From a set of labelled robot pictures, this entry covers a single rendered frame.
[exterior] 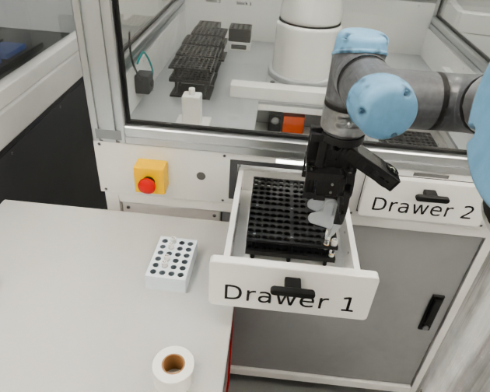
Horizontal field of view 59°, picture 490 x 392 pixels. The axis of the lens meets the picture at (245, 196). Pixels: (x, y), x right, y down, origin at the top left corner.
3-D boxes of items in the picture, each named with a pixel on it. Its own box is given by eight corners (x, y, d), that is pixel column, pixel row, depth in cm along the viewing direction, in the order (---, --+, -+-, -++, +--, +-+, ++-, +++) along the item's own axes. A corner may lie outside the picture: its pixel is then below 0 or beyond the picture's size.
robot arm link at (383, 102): (459, 88, 50) (423, 58, 59) (364, 80, 49) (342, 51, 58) (435, 148, 55) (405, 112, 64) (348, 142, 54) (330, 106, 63)
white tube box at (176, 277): (185, 293, 90) (185, 280, 87) (145, 288, 90) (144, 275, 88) (197, 252, 100) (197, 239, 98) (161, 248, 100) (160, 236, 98)
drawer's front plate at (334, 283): (365, 320, 79) (380, 278, 73) (208, 303, 80) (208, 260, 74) (364, 313, 81) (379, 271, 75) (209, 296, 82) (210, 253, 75)
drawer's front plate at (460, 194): (478, 226, 104) (497, 189, 98) (357, 215, 105) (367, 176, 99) (476, 222, 106) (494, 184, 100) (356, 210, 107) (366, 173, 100)
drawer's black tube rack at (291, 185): (332, 271, 87) (337, 247, 83) (243, 263, 87) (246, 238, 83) (324, 205, 105) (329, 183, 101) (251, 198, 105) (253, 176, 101)
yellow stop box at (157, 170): (164, 197, 103) (162, 171, 99) (134, 194, 103) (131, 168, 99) (169, 185, 107) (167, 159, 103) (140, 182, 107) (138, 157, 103)
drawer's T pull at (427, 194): (449, 204, 97) (451, 199, 96) (415, 201, 97) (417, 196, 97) (444, 195, 100) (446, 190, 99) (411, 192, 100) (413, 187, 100)
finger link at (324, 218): (303, 232, 82) (310, 190, 77) (335, 236, 82) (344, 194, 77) (304, 243, 79) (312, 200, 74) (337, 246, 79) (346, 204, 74)
